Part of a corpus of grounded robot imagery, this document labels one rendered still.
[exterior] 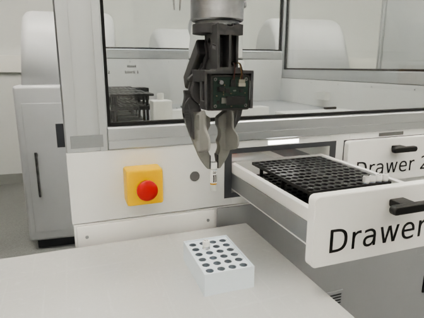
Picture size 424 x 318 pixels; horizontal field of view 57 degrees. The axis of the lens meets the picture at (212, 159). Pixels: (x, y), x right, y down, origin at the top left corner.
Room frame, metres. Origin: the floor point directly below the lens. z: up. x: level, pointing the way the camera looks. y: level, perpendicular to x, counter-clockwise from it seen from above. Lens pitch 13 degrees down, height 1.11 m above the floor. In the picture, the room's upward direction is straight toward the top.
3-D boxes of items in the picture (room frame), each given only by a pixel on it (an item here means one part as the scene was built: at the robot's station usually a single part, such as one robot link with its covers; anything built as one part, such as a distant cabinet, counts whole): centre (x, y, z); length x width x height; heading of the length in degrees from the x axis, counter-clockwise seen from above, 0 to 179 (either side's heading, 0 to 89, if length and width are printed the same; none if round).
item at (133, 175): (0.74, 0.14, 0.88); 0.07 x 0.05 x 0.07; 110
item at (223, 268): (0.61, -0.01, 0.78); 0.12 x 0.08 x 0.04; 19
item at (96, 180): (1.34, -0.04, 0.87); 1.02 x 0.95 x 0.14; 110
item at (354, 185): (0.67, -0.24, 0.90); 0.18 x 0.02 x 0.01; 110
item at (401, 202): (0.55, -0.29, 0.91); 0.07 x 0.04 x 0.01; 110
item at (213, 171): (0.59, 0.00, 0.94); 0.01 x 0.01 x 0.05
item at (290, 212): (0.77, -0.21, 0.86); 0.40 x 0.26 x 0.06; 20
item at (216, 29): (0.57, -0.01, 1.10); 0.09 x 0.08 x 0.12; 19
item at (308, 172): (0.76, -0.21, 0.87); 0.22 x 0.18 x 0.06; 20
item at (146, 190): (0.71, 0.13, 0.88); 0.04 x 0.03 x 0.04; 110
